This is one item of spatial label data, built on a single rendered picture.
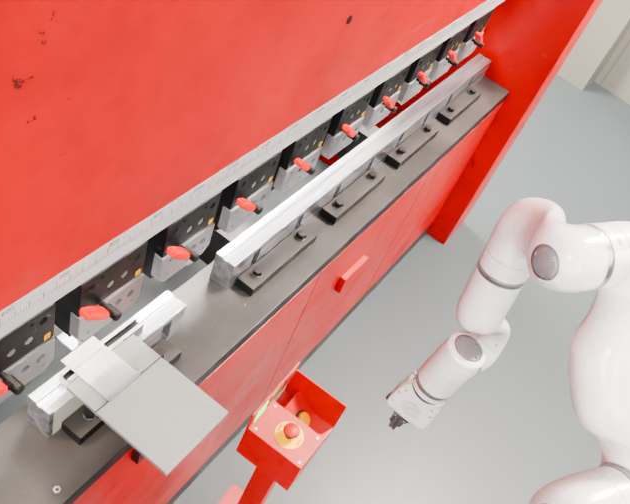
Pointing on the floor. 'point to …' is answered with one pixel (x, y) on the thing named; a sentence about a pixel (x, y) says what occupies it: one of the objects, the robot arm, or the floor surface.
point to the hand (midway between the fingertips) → (397, 419)
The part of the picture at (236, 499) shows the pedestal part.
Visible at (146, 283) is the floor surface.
